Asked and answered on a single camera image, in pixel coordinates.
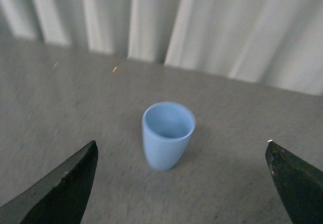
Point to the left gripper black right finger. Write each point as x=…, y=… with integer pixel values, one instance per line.
x=298, y=183

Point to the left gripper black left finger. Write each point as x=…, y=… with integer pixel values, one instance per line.
x=59, y=197

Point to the blue plastic cup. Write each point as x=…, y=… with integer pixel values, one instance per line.
x=167, y=128

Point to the white pleated curtain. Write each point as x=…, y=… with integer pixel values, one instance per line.
x=275, y=42

